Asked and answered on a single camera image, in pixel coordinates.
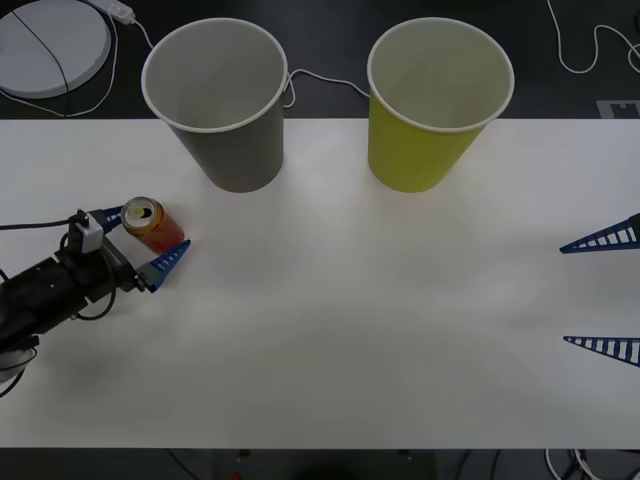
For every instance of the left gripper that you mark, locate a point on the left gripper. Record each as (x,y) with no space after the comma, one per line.
(107,272)

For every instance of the orange-red drink can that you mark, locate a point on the orange-red drink can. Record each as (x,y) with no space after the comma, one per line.
(156,231)

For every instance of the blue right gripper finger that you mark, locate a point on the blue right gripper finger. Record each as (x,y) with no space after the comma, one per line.
(612,347)
(610,240)

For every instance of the grey floor marker plate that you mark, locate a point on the grey floor marker plate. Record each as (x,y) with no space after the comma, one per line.
(620,109)

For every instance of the yellow-green plastic waste bin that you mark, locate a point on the yellow-green plastic waste bin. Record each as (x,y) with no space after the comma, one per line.
(415,155)

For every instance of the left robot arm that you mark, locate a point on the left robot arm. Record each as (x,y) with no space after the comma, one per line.
(35,295)

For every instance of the white round floor base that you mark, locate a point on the white round floor base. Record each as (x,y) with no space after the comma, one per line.
(30,60)

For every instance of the white power strip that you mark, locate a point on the white power strip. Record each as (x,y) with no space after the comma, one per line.
(116,7)

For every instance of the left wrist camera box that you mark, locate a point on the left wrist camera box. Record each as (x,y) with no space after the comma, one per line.
(90,232)

